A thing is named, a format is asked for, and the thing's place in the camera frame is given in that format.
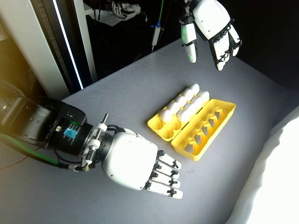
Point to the yellow egg carton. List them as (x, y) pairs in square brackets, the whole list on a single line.
[(180, 149)]

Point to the white metal column frame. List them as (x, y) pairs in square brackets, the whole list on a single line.
[(28, 46)]

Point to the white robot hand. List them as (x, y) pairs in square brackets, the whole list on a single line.
[(210, 18), (128, 158)]

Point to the grey table cloth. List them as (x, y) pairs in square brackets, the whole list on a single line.
[(70, 205)]

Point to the white fabric sheet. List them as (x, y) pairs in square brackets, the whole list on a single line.
[(280, 175)]

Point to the white adapter with blue plug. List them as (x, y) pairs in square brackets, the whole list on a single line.
[(155, 35)]

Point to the white flat board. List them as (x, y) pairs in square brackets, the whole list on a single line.
[(109, 19)]

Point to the spare skeletal robot hand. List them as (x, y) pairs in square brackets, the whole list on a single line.
[(125, 10)]

